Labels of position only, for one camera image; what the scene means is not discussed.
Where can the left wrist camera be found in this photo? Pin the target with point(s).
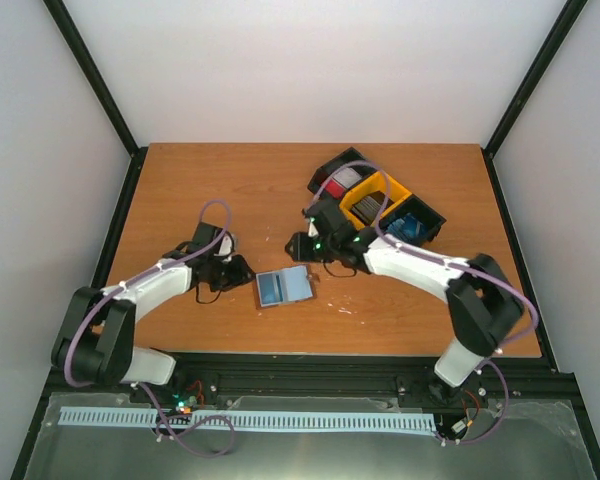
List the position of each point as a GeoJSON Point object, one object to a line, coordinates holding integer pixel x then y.
{"type": "Point", "coordinates": [226, 246]}

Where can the blue credit card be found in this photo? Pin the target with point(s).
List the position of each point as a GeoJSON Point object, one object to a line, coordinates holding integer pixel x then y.
{"type": "Point", "coordinates": [270, 289]}

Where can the black frame post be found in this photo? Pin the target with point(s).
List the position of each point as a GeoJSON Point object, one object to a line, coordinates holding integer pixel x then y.
{"type": "Point", "coordinates": [552, 43]}
{"type": "Point", "coordinates": [81, 53]}

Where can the small circuit board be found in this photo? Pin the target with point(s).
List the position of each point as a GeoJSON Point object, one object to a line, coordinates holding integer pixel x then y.
{"type": "Point", "coordinates": [191, 399]}

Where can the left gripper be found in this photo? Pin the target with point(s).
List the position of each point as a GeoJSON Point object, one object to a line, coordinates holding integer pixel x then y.
{"type": "Point", "coordinates": [240, 275]}

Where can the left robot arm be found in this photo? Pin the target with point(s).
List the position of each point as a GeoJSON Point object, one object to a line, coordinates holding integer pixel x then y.
{"type": "Point", "coordinates": [96, 341]}

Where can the brown leather card holder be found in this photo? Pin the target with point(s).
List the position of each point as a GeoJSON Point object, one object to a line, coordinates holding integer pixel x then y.
{"type": "Point", "coordinates": [298, 285]}

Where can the left black frame post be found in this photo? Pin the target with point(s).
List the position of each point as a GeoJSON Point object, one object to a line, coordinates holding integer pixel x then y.
{"type": "Point", "coordinates": [81, 53]}

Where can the light blue cable duct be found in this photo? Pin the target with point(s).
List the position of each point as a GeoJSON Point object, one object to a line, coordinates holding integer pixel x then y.
{"type": "Point", "coordinates": [254, 421]}

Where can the black bin left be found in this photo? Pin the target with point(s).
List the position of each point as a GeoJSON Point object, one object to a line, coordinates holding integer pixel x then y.
{"type": "Point", "coordinates": [351, 157]}

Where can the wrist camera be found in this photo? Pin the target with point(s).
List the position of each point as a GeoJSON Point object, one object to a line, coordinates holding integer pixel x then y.
{"type": "Point", "coordinates": [312, 230]}
{"type": "Point", "coordinates": [226, 246]}

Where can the right black frame post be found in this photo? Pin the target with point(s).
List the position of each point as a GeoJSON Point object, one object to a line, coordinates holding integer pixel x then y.
{"type": "Point", "coordinates": [552, 43]}

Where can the white card stack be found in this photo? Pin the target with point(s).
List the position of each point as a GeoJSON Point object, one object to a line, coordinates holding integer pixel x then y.
{"type": "Point", "coordinates": [348, 177]}

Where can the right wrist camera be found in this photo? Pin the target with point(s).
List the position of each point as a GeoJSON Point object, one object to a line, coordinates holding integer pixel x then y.
{"type": "Point", "coordinates": [312, 230]}

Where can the right base connector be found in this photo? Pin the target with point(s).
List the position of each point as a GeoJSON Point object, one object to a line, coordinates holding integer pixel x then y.
{"type": "Point", "coordinates": [461, 427]}

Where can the blue card stack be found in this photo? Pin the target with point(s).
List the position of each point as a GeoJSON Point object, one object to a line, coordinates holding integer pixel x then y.
{"type": "Point", "coordinates": [407, 228]}

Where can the black bin right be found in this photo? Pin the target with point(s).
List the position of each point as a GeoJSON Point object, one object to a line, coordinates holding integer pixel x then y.
{"type": "Point", "coordinates": [432, 220]}

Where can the yellow bin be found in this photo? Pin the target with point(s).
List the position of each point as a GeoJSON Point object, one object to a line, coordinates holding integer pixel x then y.
{"type": "Point", "coordinates": [393, 190]}

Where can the red card stack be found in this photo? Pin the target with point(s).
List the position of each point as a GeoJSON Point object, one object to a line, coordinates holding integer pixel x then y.
{"type": "Point", "coordinates": [334, 189]}

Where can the dark grey card stack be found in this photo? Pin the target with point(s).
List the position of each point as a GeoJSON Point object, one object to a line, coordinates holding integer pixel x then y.
{"type": "Point", "coordinates": [368, 207]}

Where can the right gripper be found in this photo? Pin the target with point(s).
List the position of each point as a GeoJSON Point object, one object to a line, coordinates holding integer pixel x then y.
{"type": "Point", "coordinates": [300, 250]}

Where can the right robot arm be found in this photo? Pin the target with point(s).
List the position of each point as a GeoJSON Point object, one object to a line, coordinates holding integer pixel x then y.
{"type": "Point", "coordinates": [482, 304]}

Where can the black bin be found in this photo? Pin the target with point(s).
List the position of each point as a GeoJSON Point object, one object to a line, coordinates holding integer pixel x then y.
{"type": "Point", "coordinates": [432, 220]}
{"type": "Point", "coordinates": [351, 157]}

